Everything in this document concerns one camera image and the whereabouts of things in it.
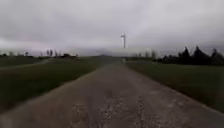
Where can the narrow side path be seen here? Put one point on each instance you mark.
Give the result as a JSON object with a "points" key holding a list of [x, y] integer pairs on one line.
{"points": [[25, 64]]}

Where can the row of distant trees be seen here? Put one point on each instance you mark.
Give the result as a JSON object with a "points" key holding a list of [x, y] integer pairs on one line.
{"points": [[50, 54]]}

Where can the row of dark trees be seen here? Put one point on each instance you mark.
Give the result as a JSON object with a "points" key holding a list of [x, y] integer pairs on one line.
{"points": [[196, 57]]}

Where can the grey asphalt path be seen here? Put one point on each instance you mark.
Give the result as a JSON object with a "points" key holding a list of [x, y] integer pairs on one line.
{"points": [[113, 90]]}

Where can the grey street lamp pole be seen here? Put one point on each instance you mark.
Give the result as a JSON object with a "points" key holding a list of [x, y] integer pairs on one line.
{"points": [[123, 40]]}

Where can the grass field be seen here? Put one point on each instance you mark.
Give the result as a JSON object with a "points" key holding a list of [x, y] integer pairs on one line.
{"points": [[36, 78], [186, 78]]}

